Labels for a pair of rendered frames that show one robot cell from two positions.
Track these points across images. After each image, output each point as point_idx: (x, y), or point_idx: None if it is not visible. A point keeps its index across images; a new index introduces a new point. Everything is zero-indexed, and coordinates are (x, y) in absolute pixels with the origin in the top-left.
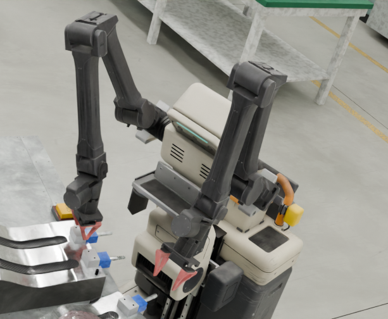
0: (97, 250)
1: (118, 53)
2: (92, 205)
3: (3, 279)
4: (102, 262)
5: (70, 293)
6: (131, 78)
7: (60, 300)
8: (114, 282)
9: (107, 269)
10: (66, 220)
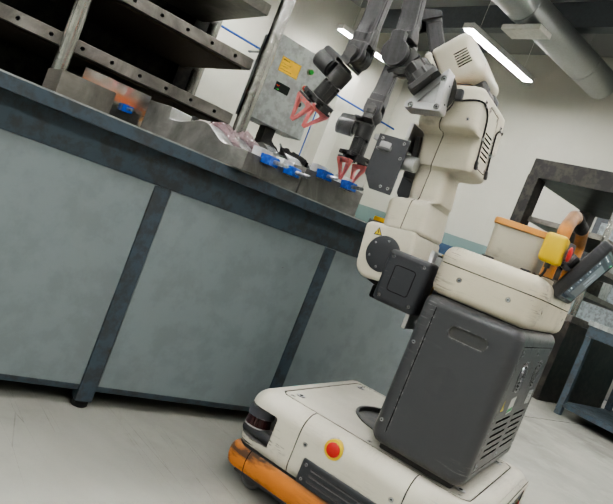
0: (354, 217)
1: (437, 43)
2: (353, 141)
3: (266, 145)
4: (319, 169)
5: None
6: None
7: None
8: (321, 203)
9: (335, 209)
10: (373, 220)
